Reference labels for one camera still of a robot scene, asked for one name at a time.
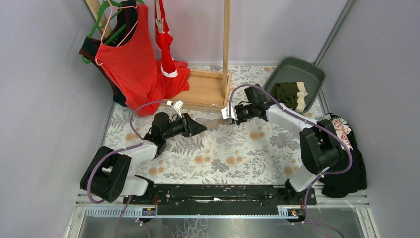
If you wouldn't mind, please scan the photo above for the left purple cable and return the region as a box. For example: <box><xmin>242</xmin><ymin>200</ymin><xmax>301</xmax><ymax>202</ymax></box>
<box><xmin>86</xmin><ymin>100</ymin><xmax>173</xmax><ymax>238</ymax></box>

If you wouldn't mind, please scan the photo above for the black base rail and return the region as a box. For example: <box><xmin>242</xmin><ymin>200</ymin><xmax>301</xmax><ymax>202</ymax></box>
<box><xmin>123</xmin><ymin>184</ymin><xmax>317</xmax><ymax>216</ymax></box>

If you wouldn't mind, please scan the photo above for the black floral garment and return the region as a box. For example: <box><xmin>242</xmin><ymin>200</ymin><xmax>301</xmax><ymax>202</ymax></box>
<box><xmin>320</xmin><ymin>113</ymin><xmax>367</xmax><ymax>198</ymax></box>

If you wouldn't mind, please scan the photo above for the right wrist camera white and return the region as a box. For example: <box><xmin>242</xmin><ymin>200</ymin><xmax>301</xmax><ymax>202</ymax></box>
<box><xmin>221</xmin><ymin>106</ymin><xmax>237</xmax><ymax>124</ymax></box>

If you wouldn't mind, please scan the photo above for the pink wire hanger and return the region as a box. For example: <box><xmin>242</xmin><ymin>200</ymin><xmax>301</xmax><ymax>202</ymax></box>
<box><xmin>95</xmin><ymin>0</ymin><xmax>139</xmax><ymax>67</ymax></box>

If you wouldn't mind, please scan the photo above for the grey plastic bin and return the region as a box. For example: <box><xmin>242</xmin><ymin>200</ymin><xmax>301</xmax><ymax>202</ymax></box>
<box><xmin>264</xmin><ymin>57</ymin><xmax>326</xmax><ymax>114</ymax></box>

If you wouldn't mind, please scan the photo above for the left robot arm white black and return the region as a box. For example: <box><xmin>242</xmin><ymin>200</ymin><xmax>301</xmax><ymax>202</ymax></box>
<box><xmin>80</xmin><ymin>113</ymin><xmax>207</xmax><ymax>204</ymax></box>

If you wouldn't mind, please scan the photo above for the dark striped garment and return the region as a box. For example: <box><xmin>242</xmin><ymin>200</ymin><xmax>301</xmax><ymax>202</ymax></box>
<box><xmin>79</xmin><ymin>0</ymin><xmax>137</xmax><ymax>107</ymax></box>

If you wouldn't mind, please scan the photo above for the green plastic hanger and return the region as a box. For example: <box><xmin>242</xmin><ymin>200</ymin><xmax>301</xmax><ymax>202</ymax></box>
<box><xmin>81</xmin><ymin>0</ymin><xmax>145</xmax><ymax>64</ymax></box>

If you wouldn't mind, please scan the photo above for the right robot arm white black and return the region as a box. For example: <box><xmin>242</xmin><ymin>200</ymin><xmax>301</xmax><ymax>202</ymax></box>
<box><xmin>227</xmin><ymin>84</ymin><xmax>352</xmax><ymax>192</ymax></box>

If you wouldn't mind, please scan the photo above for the wooden clip hanger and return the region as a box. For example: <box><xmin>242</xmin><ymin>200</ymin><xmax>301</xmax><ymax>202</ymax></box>
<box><xmin>154</xmin><ymin>0</ymin><xmax>164</xmax><ymax>33</ymax></box>
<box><xmin>201</xmin><ymin>112</ymin><xmax>229</xmax><ymax>131</ymax></box>

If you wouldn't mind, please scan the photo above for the floral table cloth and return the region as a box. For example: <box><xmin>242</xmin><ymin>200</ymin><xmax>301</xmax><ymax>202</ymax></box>
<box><xmin>103</xmin><ymin>66</ymin><xmax>302</xmax><ymax>185</ymax></box>

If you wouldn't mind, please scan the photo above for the wooden clothes rack stand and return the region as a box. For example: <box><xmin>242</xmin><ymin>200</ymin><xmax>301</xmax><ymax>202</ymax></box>
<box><xmin>170</xmin><ymin>0</ymin><xmax>232</xmax><ymax>113</ymax></box>

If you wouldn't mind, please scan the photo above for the red tank top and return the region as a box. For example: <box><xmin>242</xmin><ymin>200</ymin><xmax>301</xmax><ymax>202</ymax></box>
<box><xmin>95</xmin><ymin>4</ymin><xmax>191</xmax><ymax>117</ymax></box>

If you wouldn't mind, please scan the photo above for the red underwear with white lettering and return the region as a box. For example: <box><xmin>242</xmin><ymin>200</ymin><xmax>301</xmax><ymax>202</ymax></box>
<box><xmin>155</xmin><ymin>0</ymin><xmax>178</xmax><ymax>78</ymax></box>

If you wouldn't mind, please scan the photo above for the olive green underwear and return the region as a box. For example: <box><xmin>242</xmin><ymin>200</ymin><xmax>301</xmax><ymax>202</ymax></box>
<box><xmin>270</xmin><ymin>82</ymin><xmax>308</xmax><ymax>112</ymax></box>

